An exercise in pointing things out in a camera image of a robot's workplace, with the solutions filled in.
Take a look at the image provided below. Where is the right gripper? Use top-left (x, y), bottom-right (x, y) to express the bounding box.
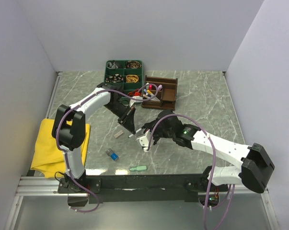
top-left (143, 118), bottom-right (174, 146)

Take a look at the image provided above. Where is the yellow cloth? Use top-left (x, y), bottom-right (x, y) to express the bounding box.
top-left (31, 118), bottom-right (91, 178)

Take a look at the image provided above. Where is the blue capped white pen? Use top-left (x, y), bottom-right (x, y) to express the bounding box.
top-left (147, 90), bottom-right (160, 101)

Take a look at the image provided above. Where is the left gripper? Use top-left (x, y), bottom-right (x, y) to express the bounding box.
top-left (104, 102), bottom-right (137, 135)

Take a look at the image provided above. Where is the orange capped white pen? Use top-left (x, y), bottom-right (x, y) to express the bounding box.
top-left (144, 89), bottom-right (159, 101)

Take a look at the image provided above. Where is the black base bar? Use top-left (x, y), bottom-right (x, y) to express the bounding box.
top-left (57, 174), bottom-right (229, 204)

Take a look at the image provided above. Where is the blue capped glue stick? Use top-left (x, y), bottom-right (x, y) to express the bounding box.
top-left (106, 148), bottom-right (119, 161)

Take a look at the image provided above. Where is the short blue pen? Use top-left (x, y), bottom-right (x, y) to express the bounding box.
top-left (144, 89), bottom-right (159, 101)

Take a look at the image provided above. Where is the aluminium rail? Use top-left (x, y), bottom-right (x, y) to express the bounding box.
top-left (14, 176), bottom-right (70, 196)

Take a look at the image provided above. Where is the small grey eraser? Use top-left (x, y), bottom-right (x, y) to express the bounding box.
top-left (114, 130), bottom-right (124, 138)

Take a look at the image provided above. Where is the white marker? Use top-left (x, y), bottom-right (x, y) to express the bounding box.
top-left (128, 128), bottom-right (144, 138)

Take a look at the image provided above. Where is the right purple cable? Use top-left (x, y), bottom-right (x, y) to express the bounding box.
top-left (144, 114), bottom-right (236, 230)

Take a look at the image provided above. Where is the short mint green highlighter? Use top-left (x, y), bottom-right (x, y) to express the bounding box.
top-left (129, 165), bottom-right (147, 172)

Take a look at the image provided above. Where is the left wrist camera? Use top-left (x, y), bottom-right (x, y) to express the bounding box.
top-left (128, 92), bottom-right (143, 107)

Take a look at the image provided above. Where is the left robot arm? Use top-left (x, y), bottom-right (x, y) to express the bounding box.
top-left (52, 83), bottom-right (136, 193)

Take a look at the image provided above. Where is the brown wooden desk organizer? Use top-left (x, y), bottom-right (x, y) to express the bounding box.
top-left (142, 75), bottom-right (178, 111)

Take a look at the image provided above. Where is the green compartment tray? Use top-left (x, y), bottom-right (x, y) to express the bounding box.
top-left (104, 60), bottom-right (144, 97)

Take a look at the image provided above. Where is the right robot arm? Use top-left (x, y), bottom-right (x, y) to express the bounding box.
top-left (137, 110), bottom-right (275, 194)

